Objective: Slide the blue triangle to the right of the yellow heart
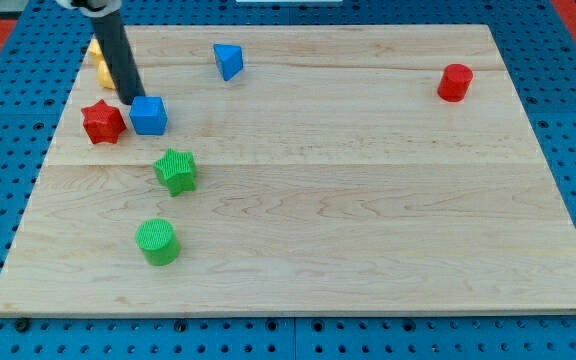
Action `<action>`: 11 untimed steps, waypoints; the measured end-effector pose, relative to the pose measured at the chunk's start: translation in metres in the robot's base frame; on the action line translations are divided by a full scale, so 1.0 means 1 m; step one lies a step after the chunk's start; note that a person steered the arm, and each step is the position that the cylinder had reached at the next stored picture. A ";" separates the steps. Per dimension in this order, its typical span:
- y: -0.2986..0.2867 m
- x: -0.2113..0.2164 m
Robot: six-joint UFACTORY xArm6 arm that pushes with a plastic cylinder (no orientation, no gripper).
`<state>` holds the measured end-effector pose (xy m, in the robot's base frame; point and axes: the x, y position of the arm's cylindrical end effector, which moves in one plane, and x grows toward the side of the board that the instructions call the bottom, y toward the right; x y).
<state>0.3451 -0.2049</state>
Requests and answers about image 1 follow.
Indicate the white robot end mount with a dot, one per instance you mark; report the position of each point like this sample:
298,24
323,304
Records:
90,4

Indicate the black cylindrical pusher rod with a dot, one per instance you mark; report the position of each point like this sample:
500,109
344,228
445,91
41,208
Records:
109,30

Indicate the blue triangle block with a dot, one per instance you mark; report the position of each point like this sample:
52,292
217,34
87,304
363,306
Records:
228,59

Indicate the yellow heart block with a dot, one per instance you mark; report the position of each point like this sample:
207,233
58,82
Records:
104,77

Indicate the blue cube block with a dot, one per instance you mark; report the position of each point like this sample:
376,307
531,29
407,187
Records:
148,115

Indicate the red star block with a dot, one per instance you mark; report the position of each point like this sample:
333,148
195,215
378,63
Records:
103,123

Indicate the green star block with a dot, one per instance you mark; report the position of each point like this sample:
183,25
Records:
176,171

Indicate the green cylinder block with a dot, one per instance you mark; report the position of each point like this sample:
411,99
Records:
157,241

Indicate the wooden board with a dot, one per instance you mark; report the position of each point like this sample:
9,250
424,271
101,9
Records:
332,181

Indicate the red cylinder block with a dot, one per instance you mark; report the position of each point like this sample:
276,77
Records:
455,81

